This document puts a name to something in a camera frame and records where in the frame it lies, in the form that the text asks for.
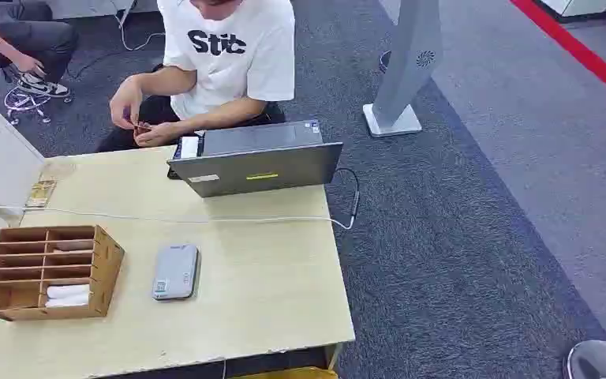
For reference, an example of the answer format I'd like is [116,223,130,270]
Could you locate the red floor tape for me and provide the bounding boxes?
[509,0,606,110]

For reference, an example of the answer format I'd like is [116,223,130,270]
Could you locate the yellow object under desk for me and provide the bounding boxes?
[230,366,339,379]

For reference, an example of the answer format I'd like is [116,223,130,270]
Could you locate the tangled white floor cables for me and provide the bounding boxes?
[3,83,53,126]

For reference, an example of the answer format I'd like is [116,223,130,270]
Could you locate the person in dark clothes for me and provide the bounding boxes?
[0,0,79,100]

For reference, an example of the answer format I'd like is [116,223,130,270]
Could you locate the white black-edged floor unit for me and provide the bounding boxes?
[533,0,606,24]

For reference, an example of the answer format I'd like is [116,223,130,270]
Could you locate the yellowish printed card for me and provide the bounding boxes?
[25,180,58,208]

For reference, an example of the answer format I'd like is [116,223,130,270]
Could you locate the grey floor stand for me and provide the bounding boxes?
[361,0,444,139]

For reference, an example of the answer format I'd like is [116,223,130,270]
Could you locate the person's left hand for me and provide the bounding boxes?
[133,121,181,148]

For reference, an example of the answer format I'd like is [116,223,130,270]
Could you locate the long white cable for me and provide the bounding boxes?
[0,205,354,231]

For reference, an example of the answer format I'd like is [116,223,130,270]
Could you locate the person in white shirt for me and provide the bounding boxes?
[96,0,297,154]

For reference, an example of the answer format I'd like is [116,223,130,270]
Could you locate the grey laptop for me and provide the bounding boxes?
[166,120,344,199]

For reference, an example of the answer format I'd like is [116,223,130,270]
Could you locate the white card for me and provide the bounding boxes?
[45,295,90,309]
[46,284,92,300]

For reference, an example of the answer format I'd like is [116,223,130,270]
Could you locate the clear plastic holder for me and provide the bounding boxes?
[41,159,77,182]

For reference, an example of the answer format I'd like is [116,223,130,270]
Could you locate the person's right hand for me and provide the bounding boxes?
[109,75,144,131]

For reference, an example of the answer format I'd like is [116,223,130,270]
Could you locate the wooden card box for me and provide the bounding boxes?
[0,224,125,321]

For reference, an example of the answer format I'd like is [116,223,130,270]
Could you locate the white cable on carpet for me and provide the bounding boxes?
[114,0,166,52]

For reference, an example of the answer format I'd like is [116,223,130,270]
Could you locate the black adapter cable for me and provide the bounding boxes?
[334,167,361,218]

